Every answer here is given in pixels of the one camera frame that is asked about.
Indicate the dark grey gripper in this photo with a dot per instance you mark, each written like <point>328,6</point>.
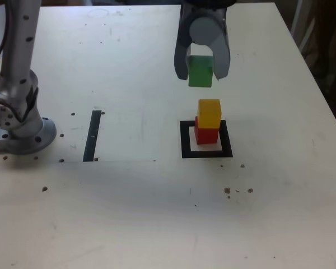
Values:
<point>204,10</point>

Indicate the green cube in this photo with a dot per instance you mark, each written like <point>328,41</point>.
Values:
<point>200,74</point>

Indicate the yellow cube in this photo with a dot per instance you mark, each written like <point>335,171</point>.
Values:
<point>210,113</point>

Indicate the red cube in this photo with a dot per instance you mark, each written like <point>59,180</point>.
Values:
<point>207,136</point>

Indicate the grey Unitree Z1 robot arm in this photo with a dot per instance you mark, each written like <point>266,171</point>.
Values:
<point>16,56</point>

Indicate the black tape square outline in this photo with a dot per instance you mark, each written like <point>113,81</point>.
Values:
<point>207,154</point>

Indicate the black tape strip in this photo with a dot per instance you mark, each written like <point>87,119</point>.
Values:
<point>93,123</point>

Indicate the white frame post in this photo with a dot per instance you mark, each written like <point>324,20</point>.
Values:
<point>295,16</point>

